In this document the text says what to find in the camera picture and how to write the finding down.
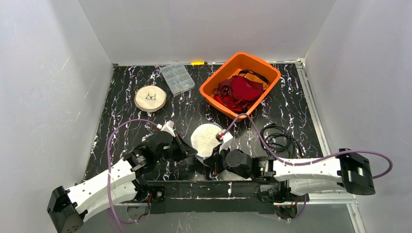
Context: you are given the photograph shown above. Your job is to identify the grey-trim mesh laundry bag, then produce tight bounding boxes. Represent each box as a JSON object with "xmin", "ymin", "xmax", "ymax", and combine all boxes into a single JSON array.
[{"xmin": 190, "ymin": 123, "xmax": 223, "ymax": 163}]

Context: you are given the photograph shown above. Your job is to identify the dark maroon bra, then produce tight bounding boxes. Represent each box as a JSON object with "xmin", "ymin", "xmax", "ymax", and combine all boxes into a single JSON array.
[{"xmin": 214, "ymin": 77, "xmax": 265, "ymax": 100}]

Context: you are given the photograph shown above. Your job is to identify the crimson red bra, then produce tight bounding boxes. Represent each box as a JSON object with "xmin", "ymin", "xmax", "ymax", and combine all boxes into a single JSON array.
[{"xmin": 230, "ymin": 76, "xmax": 263, "ymax": 101}]

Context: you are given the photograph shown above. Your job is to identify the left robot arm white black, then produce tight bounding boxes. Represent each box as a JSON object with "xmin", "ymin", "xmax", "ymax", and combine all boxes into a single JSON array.
[{"xmin": 47, "ymin": 131, "xmax": 197, "ymax": 233}]

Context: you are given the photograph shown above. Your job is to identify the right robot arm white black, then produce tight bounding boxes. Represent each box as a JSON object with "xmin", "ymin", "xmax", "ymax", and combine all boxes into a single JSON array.
[{"xmin": 203, "ymin": 148, "xmax": 376, "ymax": 196}]

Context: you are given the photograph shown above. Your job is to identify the black yellow screwdriver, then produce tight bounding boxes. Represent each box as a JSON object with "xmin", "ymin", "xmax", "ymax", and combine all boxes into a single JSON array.
[{"xmin": 247, "ymin": 115, "xmax": 253, "ymax": 143}]

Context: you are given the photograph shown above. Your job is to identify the clear plastic compartment box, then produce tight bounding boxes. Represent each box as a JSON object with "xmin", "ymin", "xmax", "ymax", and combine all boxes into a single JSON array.
[{"xmin": 160, "ymin": 63, "xmax": 195, "ymax": 97}]

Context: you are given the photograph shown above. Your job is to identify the yellow marker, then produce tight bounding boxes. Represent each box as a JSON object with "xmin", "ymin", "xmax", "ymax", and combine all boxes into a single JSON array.
[{"xmin": 190, "ymin": 61, "xmax": 207, "ymax": 66}]

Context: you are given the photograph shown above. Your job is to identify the orange plastic bin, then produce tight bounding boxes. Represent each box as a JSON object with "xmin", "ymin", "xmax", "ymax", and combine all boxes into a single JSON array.
[{"xmin": 199, "ymin": 52, "xmax": 281, "ymax": 119}]

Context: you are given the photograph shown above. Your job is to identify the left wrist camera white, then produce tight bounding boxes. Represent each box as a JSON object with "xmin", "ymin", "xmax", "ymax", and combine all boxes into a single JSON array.
[{"xmin": 160, "ymin": 120, "xmax": 175, "ymax": 137}]

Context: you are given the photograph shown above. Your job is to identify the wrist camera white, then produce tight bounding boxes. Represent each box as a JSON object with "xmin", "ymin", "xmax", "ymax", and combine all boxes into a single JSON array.
[
  {"xmin": 160, "ymin": 120, "xmax": 175, "ymax": 137},
  {"xmin": 216, "ymin": 129, "xmax": 233, "ymax": 152}
]

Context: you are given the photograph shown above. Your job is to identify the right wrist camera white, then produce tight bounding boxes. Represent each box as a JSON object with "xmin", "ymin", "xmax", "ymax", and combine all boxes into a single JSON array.
[{"xmin": 216, "ymin": 129, "xmax": 233, "ymax": 152}]

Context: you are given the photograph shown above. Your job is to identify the coiled black cable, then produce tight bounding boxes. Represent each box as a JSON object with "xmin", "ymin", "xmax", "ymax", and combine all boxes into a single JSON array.
[{"xmin": 259, "ymin": 123, "xmax": 305, "ymax": 154}]

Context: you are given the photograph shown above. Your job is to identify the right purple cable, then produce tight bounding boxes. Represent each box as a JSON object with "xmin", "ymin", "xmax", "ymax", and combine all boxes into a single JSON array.
[{"xmin": 219, "ymin": 113, "xmax": 394, "ymax": 180}]

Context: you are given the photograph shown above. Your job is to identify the purple cable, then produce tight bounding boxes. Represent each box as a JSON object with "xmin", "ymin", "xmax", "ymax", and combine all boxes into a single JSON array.
[
  {"xmin": 219, "ymin": 113, "xmax": 394, "ymax": 180},
  {"xmin": 106, "ymin": 119, "xmax": 162, "ymax": 233}
]

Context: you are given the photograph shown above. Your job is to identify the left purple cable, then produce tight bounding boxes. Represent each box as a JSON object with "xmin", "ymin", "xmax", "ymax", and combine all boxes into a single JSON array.
[{"xmin": 106, "ymin": 119, "xmax": 162, "ymax": 233}]

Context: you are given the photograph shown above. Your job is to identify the orange bra black straps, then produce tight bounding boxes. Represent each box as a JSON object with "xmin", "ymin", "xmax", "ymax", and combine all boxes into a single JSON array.
[{"xmin": 238, "ymin": 69, "xmax": 270, "ymax": 89}]

